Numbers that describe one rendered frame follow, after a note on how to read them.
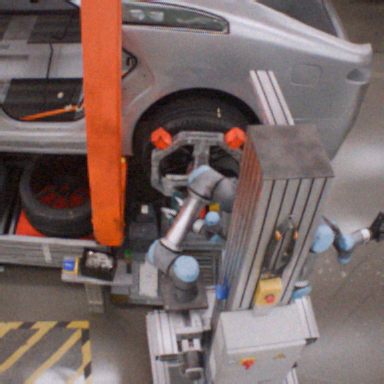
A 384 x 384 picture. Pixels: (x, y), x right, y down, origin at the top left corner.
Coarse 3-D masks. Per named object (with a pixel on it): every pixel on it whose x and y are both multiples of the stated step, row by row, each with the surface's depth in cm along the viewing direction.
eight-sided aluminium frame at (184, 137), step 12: (180, 132) 320; (192, 132) 319; (204, 132) 320; (180, 144) 318; (204, 144) 319; (216, 144) 318; (156, 156) 325; (240, 156) 325; (156, 168) 333; (156, 180) 340; (180, 192) 356
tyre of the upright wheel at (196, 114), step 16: (160, 112) 336; (176, 112) 326; (192, 112) 322; (208, 112) 323; (224, 112) 327; (240, 112) 340; (176, 128) 321; (192, 128) 321; (208, 128) 321; (224, 128) 321; (240, 128) 328; (144, 144) 339; (144, 160) 340; (160, 176) 350
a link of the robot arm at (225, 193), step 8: (224, 184) 264; (232, 184) 266; (216, 192) 264; (224, 192) 263; (232, 192) 265; (216, 200) 267; (224, 200) 265; (232, 200) 265; (224, 208) 269; (232, 208) 268; (224, 216) 279; (224, 224) 286; (224, 232) 293
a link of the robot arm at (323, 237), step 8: (320, 224) 236; (320, 232) 234; (328, 232) 234; (320, 240) 234; (328, 240) 237; (312, 248) 237; (320, 248) 238; (312, 256) 247; (304, 264) 253; (312, 264) 253; (304, 272) 257; (304, 280) 263; (296, 288) 265; (304, 288) 264; (296, 296) 267
